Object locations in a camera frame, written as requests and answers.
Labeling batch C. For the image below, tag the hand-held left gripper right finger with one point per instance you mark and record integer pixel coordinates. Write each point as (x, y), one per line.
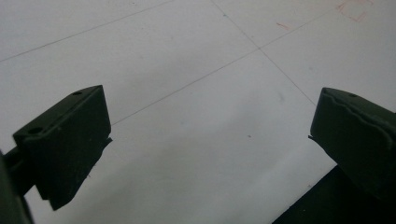
(351, 137)

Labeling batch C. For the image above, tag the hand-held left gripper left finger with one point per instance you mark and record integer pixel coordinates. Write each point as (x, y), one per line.
(65, 140)

